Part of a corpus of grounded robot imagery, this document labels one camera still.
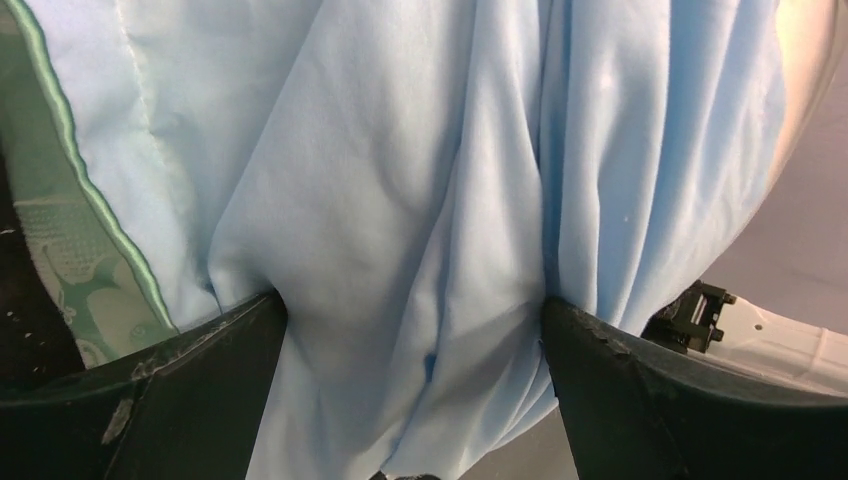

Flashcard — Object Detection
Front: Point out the light blue pillowcase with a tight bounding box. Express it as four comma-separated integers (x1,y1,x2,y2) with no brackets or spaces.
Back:
8,1,786,479

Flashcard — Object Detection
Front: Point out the white pillow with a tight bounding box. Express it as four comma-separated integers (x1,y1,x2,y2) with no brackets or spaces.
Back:
768,0,847,188

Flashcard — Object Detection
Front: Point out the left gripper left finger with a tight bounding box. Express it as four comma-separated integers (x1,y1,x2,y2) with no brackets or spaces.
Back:
1,293,287,479

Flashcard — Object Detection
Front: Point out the green patterned satin pillowcase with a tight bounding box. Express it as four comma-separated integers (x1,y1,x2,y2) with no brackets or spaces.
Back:
1,1,178,368

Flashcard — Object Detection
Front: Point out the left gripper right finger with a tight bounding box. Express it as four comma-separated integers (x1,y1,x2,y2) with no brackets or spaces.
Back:
541,297,847,479

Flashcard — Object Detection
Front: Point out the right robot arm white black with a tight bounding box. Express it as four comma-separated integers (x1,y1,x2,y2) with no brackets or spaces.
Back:
642,281,847,395

